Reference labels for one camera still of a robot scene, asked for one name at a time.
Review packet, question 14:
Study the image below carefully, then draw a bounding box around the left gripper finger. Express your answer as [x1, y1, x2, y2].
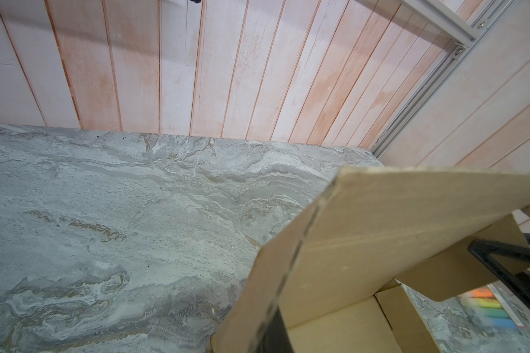
[258, 309, 294, 353]

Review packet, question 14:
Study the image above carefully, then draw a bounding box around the pack of coloured markers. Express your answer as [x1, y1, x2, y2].
[457, 285, 527, 329]

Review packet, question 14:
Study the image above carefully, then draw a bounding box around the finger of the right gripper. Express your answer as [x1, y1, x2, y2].
[468, 238, 530, 310]

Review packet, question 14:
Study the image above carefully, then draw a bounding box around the brown cardboard box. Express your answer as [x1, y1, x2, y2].
[209, 167, 530, 352]

